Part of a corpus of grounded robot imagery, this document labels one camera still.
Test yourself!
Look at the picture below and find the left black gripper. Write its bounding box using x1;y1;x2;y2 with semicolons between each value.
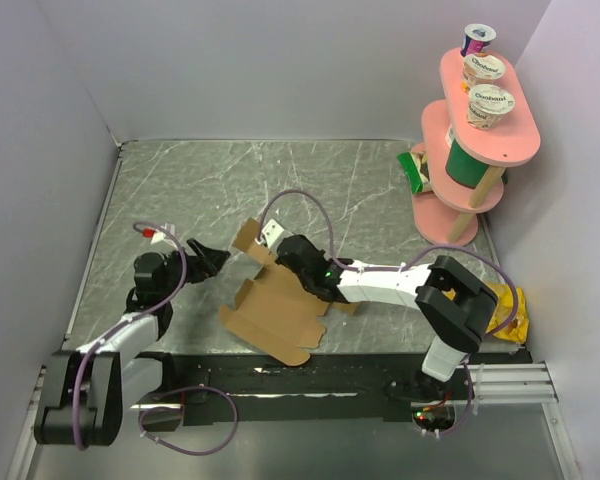
159;237;230;300

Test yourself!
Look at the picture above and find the brown cardboard box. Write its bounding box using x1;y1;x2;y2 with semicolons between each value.
218;218;358;367

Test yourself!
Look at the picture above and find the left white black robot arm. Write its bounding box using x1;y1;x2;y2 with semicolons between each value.
33;238;230;450

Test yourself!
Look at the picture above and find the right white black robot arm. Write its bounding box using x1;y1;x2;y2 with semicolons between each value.
276;235;498;399

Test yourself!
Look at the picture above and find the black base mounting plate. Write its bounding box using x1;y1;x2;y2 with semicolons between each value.
52;352;534;428

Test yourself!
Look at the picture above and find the green snack bag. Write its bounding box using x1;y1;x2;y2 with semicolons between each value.
397;151;432;195

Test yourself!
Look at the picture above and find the green cylindrical can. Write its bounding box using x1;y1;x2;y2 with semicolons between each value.
446;126;489;189

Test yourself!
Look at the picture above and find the pink three-tier shelf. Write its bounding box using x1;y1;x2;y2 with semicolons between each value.
412;47;541;245

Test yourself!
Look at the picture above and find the yellow chip bag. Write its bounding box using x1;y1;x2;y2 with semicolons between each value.
487;282;529;344

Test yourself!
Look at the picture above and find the front Chobani yogurt cup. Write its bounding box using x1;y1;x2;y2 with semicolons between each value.
466;84;515;130

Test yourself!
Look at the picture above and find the chobani yogurt cup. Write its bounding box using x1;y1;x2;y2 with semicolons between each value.
461;53;506;93
466;84;515;130

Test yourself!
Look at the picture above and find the middle Chobani yogurt cup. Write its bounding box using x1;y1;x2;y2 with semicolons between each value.
461;53;506;93

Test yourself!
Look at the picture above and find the purple lid yogurt cup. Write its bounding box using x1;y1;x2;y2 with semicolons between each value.
460;23;497;57

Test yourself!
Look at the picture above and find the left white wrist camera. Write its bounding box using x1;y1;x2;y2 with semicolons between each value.
141;223;176;248

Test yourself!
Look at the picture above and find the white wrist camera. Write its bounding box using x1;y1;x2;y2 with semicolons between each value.
141;223;176;248
257;219;289;252

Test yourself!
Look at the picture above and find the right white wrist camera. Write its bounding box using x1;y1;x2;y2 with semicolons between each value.
257;219;289;252

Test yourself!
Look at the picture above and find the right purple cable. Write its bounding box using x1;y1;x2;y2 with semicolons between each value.
258;190;521;440

